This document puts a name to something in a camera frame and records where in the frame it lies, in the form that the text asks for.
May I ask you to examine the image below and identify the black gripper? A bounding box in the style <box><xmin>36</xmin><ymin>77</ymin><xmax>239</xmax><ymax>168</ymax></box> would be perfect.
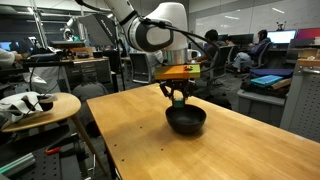
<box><xmin>158</xmin><ymin>79</ymin><xmax>197</xmax><ymax>101</ymax></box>

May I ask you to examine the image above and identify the black bowl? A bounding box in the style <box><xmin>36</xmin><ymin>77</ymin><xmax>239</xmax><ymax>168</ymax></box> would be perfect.
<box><xmin>165</xmin><ymin>103</ymin><xmax>208</xmax><ymax>136</ymax></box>

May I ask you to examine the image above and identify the person in grey hoodie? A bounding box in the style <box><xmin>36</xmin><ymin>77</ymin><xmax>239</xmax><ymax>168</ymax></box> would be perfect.
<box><xmin>146</xmin><ymin>49</ymin><xmax>165</xmax><ymax>73</ymax></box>

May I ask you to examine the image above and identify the dark mesh office chair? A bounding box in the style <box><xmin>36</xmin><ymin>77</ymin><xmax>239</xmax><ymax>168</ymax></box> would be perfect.
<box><xmin>128</xmin><ymin>52</ymin><xmax>152</xmax><ymax>85</ymax></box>

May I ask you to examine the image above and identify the grey office chair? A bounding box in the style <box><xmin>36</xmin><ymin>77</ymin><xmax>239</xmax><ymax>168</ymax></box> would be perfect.
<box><xmin>208</xmin><ymin>44</ymin><xmax>235</xmax><ymax>88</ymax></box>

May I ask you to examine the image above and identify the person in dark shirt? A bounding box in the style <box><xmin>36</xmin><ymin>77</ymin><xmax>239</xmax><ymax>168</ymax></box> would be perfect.
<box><xmin>196</xmin><ymin>29</ymin><xmax>228</xmax><ymax>66</ymax></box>

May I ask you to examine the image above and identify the person with dark hair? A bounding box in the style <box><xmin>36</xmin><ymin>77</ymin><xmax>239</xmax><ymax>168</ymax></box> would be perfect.
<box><xmin>224</xmin><ymin>35</ymin><xmax>236</xmax><ymax>47</ymax></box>

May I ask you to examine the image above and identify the dark computer monitor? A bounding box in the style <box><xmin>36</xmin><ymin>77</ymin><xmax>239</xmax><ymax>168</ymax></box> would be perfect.
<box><xmin>229</xmin><ymin>33</ymin><xmax>255</xmax><ymax>46</ymax></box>

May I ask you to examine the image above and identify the grey storage bin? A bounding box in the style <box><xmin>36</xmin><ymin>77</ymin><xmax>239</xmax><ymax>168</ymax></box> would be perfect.
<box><xmin>236</xmin><ymin>88</ymin><xmax>288</xmax><ymax>128</ymax></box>

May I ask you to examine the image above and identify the person in grey top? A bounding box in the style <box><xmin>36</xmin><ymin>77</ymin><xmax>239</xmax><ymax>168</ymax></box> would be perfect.
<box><xmin>71</xmin><ymin>72</ymin><xmax>109</xmax><ymax>104</ymax></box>

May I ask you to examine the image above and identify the teal flat box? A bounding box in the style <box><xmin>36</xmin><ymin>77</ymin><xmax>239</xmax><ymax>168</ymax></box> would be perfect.
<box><xmin>250</xmin><ymin>74</ymin><xmax>284</xmax><ymax>88</ymax></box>

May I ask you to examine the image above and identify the black drawer cabinet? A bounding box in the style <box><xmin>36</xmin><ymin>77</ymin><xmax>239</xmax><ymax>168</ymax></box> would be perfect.
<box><xmin>63</xmin><ymin>57</ymin><xmax>114</xmax><ymax>93</ymax></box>

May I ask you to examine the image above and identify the person in blue jacket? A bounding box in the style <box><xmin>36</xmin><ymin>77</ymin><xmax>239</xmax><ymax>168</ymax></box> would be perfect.
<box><xmin>233</xmin><ymin>29</ymin><xmax>273</xmax><ymax>74</ymax></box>

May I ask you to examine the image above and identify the dark blue cushion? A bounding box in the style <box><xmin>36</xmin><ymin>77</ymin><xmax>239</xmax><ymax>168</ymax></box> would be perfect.
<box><xmin>249</xmin><ymin>68</ymin><xmax>295</xmax><ymax>80</ymax></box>

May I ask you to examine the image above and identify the black softbox light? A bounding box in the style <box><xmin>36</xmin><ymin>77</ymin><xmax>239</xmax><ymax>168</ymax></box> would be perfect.
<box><xmin>78</xmin><ymin>13</ymin><xmax>117</xmax><ymax>47</ymax></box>

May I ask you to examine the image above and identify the wooden box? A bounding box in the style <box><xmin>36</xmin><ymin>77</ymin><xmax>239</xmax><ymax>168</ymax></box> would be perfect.
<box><xmin>70</xmin><ymin>45</ymin><xmax>97</xmax><ymax>57</ymax></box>

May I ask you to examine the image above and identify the small cardboard box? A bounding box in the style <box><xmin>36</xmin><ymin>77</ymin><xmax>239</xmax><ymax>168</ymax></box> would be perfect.
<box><xmin>270</xmin><ymin>77</ymin><xmax>293</xmax><ymax>91</ymax></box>

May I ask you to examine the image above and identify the round wooden side table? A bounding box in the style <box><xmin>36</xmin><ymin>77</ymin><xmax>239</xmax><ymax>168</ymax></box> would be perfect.
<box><xmin>0</xmin><ymin>92</ymin><xmax>110</xmax><ymax>177</ymax></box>

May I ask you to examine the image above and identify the bright white computer monitor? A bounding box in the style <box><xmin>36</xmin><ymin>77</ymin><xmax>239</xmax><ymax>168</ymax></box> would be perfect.
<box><xmin>264</xmin><ymin>29</ymin><xmax>298</xmax><ymax>45</ymax></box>

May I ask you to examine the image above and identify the small dark figurine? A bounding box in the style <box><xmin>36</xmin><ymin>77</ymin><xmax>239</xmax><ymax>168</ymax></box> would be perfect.
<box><xmin>275</xmin><ymin>20</ymin><xmax>288</xmax><ymax>32</ymax></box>

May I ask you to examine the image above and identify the grey pegboard tool cabinet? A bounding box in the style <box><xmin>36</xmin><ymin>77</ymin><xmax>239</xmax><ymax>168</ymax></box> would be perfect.
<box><xmin>279</xmin><ymin>57</ymin><xmax>320</xmax><ymax>144</ymax></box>

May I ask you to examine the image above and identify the white hanging sheet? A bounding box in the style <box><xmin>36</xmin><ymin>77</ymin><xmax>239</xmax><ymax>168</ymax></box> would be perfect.
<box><xmin>28</xmin><ymin>66</ymin><xmax>69</xmax><ymax>95</ymax></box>

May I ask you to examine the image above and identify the small black cup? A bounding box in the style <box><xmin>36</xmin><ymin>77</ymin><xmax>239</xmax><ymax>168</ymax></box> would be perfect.
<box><xmin>37</xmin><ymin>94</ymin><xmax>55</xmax><ymax>113</ymax></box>

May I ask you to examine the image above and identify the red computer monitor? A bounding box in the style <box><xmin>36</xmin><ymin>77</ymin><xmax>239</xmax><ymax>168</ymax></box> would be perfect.
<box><xmin>296</xmin><ymin>27</ymin><xmax>320</xmax><ymax>40</ymax></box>

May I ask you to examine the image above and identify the black breadboard table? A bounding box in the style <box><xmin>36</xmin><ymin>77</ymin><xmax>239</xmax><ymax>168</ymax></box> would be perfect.
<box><xmin>0</xmin><ymin>124</ymin><xmax>84</xmax><ymax>180</ymax></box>

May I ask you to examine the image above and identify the white cloth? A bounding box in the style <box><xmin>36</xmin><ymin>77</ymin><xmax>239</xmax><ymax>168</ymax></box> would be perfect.
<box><xmin>0</xmin><ymin>91</ymin><xmax>54</xmax><ymax>123</ymax></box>

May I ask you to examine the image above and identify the person in white shirt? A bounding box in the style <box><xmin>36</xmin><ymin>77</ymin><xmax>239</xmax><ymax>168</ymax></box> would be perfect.
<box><xmin>0</xmin><ymin>47</ymin><xmax>24</xmax><ymax>70</ymax></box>

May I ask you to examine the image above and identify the blue lit monitor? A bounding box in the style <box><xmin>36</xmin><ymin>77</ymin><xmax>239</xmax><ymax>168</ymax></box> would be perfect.
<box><xmin>0</xmin><ymin>40</ymin><xmax>12</xmax><ymax>52</ymax></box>

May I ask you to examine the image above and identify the yellow orange wrist camera mount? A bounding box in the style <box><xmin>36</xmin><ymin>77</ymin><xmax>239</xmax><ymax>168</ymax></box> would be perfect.
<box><xmin>153</xmin><ymin>63</ymin><xmax>202</xmax><ymax>81</ymax></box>

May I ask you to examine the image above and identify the orange handled black clamp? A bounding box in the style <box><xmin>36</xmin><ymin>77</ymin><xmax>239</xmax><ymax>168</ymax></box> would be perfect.
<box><xmin>44</xmin><ymin>132</ymin><xmax>79</xmax><ymax>157</ymax></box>

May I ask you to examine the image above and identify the aluminium extrusion rail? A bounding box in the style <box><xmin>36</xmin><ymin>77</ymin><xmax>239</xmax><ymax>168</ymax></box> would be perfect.
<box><xmin>0</xmin><ymin>152</ymin><xmax>37</xmax><ymax>178</ymax></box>

